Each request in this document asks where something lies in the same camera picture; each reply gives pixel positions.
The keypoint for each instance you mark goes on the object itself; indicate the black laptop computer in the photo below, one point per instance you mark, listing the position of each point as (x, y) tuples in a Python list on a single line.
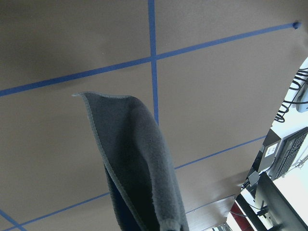
[(276, 208)]

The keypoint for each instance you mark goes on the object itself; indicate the black keyboard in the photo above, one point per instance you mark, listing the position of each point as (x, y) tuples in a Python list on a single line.
[(291, 147)]

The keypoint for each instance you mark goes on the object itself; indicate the grey blue microfibre towel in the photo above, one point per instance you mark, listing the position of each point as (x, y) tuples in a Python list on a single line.
[(139, 169)]

